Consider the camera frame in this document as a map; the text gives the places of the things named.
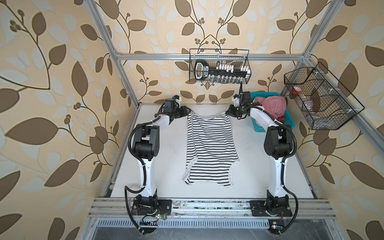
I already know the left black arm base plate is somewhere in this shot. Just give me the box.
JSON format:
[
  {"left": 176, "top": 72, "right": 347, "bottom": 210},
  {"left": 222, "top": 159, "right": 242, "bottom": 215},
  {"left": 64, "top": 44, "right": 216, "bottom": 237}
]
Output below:
[{"left": 133, "top": 198, "right": 172, "bottom": 216}]

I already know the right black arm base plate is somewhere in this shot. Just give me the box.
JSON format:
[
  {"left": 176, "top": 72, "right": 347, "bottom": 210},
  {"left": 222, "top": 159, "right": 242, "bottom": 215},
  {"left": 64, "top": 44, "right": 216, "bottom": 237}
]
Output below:
[{"left": 249, "top": 200, "right": 293, "bottom": 218}]

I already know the aluminium frame back bar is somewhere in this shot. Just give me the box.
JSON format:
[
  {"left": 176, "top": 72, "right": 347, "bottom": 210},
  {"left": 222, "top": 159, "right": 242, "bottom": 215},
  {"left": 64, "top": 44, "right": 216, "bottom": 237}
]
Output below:
[{"left": 116, "top": 52, "right": 305, "bottom": 61}]

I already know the red capped plastic bottle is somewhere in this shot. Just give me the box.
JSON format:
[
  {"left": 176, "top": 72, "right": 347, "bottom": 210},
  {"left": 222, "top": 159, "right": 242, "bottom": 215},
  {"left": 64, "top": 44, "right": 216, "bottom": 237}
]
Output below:
[{"left": 289, "top": 86, "right": 306, "bottom": 103}]

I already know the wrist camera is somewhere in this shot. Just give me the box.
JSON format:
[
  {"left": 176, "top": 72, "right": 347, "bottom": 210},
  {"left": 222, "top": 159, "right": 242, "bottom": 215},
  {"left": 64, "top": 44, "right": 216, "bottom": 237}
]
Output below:
[
  {"left": 233, "top": 83, "right": 253, "bottom": 107},
  {"left": 164, "top": 95, "right": 182, "bottom": 110}
]

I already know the red white striped tank top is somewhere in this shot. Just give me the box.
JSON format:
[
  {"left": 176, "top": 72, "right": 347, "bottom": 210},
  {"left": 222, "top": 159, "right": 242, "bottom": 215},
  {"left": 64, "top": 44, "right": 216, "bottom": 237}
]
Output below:
[{"left": 254, "top": 96, "right": 287, "bottom": 123}]

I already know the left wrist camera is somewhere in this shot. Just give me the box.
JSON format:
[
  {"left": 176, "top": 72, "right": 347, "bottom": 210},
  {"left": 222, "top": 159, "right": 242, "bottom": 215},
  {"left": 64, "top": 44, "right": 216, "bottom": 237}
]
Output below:
[{"left": 164, "top": 95, "right": 182, "bottom": 110}]

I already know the right black wire basket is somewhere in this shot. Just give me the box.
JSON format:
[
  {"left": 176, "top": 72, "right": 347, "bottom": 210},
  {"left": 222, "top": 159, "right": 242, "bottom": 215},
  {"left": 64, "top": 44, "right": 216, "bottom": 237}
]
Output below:
[{"left": 284, "top": 62, "right": 365, "bottom": 131}]

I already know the black vial rack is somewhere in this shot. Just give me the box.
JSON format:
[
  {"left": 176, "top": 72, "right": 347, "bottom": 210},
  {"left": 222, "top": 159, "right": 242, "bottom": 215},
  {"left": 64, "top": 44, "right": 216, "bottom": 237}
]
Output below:
[{"left": 208, "top": 61, "right": 252, "bottom": 84}]

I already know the teal plastic basket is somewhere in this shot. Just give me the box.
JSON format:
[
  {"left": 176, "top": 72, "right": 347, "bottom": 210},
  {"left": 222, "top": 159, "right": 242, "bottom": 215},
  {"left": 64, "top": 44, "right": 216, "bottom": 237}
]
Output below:
[{"left": 251, "top": 92, "right": 295, "bottom": 133}]

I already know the back black wire basket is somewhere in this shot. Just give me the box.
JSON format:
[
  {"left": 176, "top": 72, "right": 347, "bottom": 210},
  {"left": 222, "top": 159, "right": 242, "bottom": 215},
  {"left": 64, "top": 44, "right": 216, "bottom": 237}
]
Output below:
[{"left": 189, "top": 48, "right": 252, "bottom": 85}]

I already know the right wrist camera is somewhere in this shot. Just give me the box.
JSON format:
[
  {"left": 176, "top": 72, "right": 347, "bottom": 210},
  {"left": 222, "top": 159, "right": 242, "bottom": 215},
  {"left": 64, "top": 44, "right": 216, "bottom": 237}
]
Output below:
[{"left": 233, "top": 83, "right": 253, "bottom": 107}]

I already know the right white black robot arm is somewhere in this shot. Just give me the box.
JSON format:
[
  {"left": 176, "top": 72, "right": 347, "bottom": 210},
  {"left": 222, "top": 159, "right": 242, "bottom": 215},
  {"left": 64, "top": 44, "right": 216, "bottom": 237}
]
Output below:
[{"left": 226, "top": 103, "right": 298, "bottom": 217}]

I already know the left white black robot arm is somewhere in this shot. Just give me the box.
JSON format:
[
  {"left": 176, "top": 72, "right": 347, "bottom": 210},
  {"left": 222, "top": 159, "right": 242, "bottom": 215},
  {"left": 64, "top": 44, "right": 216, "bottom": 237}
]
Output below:
[{"left": 125, "top": 104, "right": 192, "bottom": 216}]

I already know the black wire basket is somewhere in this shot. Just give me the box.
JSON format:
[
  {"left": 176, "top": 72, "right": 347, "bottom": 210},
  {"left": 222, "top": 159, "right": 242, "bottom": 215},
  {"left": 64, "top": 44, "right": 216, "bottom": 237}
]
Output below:
[
  {"left": 189, "top": 48, "right": 252, "bottom": 85},
  {"left": 284, "top": 62, "right": 365, "bottom": 131}
]

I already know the black white handled tool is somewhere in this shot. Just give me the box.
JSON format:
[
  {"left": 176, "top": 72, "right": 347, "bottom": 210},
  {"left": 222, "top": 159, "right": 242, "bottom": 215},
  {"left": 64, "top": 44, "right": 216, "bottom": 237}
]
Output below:
[{"left": 194, "top": 60, "right": 210, "bottom": 80}]

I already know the black white striped tank top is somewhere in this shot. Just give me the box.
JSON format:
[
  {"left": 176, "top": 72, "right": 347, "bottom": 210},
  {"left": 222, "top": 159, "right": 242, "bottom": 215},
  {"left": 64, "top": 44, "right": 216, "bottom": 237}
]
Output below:
[{"left": 183, "top": 112, "right": 240, "bottom": 188}]

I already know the aluminium front rail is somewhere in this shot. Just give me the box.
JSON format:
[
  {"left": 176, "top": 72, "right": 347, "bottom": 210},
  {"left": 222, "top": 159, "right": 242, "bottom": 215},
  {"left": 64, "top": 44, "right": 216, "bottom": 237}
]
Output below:
[{"left": 88, "top": 198, "right": 337, "bottom": 220}]

